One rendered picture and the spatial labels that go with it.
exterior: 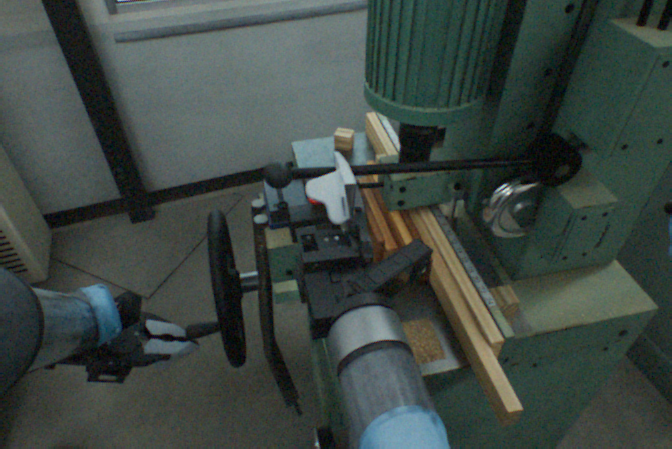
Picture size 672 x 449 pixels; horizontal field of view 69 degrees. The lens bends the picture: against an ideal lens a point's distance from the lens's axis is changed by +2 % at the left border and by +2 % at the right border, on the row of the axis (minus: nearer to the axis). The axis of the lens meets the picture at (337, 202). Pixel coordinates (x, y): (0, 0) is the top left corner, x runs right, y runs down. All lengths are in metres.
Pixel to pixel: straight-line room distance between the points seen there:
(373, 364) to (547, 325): 0.54
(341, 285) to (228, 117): 1.70
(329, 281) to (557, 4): 0.43
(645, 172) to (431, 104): 0.41
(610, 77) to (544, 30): 0.10
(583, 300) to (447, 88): 0.52
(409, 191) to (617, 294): 0.45
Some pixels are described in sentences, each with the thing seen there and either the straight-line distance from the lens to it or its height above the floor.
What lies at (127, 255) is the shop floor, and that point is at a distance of 2.22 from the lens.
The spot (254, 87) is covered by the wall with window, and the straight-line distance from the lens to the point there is 2.12.
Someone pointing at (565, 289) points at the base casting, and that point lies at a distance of 1.01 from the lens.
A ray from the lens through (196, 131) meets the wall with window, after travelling 2.18.
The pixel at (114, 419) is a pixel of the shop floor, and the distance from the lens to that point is 1.81.
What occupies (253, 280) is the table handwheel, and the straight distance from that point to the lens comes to 0.91.
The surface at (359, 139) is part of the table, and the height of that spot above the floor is 0.90.
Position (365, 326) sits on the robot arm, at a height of 1.14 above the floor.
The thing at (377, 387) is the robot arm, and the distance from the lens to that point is 0.44.
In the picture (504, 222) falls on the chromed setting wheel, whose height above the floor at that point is 1.00.
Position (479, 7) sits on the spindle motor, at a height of 1.32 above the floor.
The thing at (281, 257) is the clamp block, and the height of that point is 0.93.
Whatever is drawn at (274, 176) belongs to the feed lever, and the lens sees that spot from 0.56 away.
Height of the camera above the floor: 1.52
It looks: 42 degrees down
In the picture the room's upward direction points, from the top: straight up
